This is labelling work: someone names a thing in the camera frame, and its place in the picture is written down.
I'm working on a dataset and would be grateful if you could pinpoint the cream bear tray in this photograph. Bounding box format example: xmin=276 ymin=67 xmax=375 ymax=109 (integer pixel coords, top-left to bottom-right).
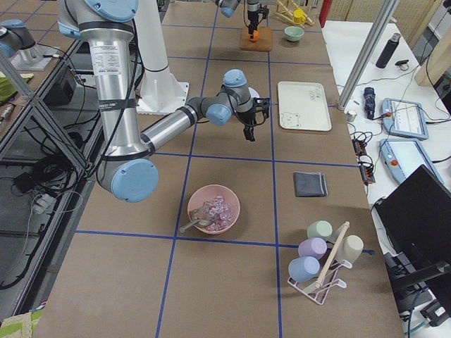
xmin=278 ymin=81 xmax=332 ymax=132

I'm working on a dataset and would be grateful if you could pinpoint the dark blue folded umbrella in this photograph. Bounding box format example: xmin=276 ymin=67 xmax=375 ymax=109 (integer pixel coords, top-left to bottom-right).
xmin=364 ymin=87 xmax=376 ymax=120

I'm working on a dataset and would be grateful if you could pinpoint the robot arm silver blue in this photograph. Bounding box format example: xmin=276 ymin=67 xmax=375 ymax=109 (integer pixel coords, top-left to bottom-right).
xmin=213 ymin=0 xmax=268 ymax=42
xmin=58 ymin=1 xmax=270 ymax=203

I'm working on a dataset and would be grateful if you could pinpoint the metal scoop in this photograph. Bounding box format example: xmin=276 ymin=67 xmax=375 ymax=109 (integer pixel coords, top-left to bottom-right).
xmin=179 ymin=208 xmax=213 ymax=233

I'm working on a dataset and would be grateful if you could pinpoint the black laptop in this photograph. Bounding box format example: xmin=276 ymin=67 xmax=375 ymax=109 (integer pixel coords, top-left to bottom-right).
xmin=376 ymin=165 xmax=450 ymax=308

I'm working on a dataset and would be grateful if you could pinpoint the wooden mug rack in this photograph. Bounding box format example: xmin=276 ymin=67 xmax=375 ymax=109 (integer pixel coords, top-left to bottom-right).
xmin=276 ymin=0 xmax=314 ymax=27

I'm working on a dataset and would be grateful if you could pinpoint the white wire cup rack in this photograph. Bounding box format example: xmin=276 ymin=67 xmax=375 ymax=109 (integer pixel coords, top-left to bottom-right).
xmin=288 ymin=221 xmax=352 ymax=305

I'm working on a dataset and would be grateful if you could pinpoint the mint green bowl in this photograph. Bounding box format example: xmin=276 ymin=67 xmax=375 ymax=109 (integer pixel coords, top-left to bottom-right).
xmin=284 ymin=26 xmax=304 ymax=42

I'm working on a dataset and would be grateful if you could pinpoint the orange mandarin fruit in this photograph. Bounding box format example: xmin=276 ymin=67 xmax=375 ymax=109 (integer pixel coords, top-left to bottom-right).
xmin=248 ymin=30 xmax=259 ymax=42

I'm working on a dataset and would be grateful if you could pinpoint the yellow cup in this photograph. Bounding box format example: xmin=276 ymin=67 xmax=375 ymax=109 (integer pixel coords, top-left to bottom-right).
xmin=292 ymin=8 xmax=306 ymax=25

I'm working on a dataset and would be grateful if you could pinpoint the black power strip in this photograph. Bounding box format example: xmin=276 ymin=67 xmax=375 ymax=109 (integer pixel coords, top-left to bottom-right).
xmin=352 ymin=139 xmax=376 ymax=186

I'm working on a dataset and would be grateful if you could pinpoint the pink bowl with ice cubes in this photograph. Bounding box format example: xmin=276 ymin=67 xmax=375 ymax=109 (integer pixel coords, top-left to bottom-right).
xmin=187 ymin=184 xmax=240 ymax=234

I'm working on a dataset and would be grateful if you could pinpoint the wooden cutting board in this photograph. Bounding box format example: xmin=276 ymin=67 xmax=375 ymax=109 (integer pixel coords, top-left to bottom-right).
xmin=240 ymin=27 xmax=273 ymax=52

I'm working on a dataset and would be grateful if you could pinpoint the grey folded cloth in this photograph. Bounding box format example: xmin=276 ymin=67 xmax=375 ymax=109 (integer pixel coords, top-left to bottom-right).
xmin=293 ymin=172 xmax=328 ymax=197

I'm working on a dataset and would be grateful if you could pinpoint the white round plate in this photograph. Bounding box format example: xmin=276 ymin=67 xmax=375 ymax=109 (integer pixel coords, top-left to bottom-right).
xmin=246 ymin=87 xmax=260 ymax=100

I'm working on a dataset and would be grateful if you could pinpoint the aluminium frame post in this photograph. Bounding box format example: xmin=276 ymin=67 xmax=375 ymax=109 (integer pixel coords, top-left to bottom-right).
xmin=336 ymin=0 xmax=399 ymax=111

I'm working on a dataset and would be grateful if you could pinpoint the small metal cup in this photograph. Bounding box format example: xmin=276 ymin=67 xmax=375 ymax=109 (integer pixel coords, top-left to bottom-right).
xmin=345 ymin=110 xmax=357 ymax=123

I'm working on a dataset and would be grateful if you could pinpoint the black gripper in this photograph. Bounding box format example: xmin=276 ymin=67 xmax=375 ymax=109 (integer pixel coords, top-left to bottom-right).
xmin=242 ymin=108 xmax=261 ymax=142
xmin=246 ymin=2 xmax=260 ymax=38

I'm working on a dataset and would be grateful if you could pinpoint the purple cup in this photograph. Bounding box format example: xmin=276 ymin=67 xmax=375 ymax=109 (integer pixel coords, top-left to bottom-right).
xmin=298 ymin=237 xmax=327 ymax=260

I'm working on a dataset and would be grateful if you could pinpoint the near teach pendant tablet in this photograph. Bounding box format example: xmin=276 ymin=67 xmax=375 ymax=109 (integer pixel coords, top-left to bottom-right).
xmin=379 ymin=138 xmax=443 ymax=184

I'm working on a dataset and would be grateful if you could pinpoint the green cup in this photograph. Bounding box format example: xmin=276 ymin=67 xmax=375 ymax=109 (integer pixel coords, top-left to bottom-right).
xmin=307 ymin=220 xmax=333 ymax=240

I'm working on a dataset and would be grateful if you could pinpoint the red cylinder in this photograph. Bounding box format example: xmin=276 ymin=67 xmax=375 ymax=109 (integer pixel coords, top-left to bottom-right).
xmin=319 ymin=0 xmax=333 ymax=28

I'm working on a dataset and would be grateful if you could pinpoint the beige cup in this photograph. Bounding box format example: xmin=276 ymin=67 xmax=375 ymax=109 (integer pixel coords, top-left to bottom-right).
xmin=342 ymin=235 xmax=364 ymax=263

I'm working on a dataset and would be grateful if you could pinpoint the teach pendant tablet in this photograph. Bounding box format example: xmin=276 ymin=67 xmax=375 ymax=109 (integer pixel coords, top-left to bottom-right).
xmin=381 ymin=98 xmax=429 ymax=140
xmin=379 ymin=138 xmax=443 ymax=184

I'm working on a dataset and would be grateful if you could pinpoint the blue cup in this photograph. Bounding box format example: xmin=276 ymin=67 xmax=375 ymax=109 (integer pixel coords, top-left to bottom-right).
xmin=288 ymin=256 xmax=320 ymax=282

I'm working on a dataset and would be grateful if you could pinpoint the far teach pendant tablet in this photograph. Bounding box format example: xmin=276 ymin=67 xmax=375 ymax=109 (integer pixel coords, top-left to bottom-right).
xmin=381 ymin=98 xmax=429 ymax=140

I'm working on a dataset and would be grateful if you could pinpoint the black water bottle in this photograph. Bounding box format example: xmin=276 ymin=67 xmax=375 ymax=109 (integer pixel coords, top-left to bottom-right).
xmin=376 ymin=33 xmax=401 ymax=69

